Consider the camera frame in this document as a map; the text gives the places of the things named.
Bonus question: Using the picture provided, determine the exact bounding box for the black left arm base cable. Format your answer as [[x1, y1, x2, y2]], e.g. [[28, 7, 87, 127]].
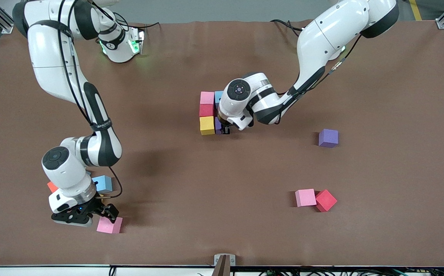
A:
[[270, 18, 307, 39]]

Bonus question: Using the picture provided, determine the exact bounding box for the black arm base cable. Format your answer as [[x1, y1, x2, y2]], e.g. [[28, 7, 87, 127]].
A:
[[126, 22, 160, 30], [270, 18, 307, 39]]

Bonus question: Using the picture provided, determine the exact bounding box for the table cover mat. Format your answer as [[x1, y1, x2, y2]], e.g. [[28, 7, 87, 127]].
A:
[[0, 20, 444, 268]]

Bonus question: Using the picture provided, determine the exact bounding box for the grey metal bracket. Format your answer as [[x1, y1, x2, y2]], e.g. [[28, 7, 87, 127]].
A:
[[212, 254, 236, 276]]

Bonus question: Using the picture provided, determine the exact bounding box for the black right arm base cable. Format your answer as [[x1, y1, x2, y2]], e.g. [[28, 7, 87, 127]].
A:
[[126, 22, 160, 30]]

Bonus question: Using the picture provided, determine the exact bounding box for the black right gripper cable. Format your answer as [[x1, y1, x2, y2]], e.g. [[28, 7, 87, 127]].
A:
[[102, 166, 123, 199]]

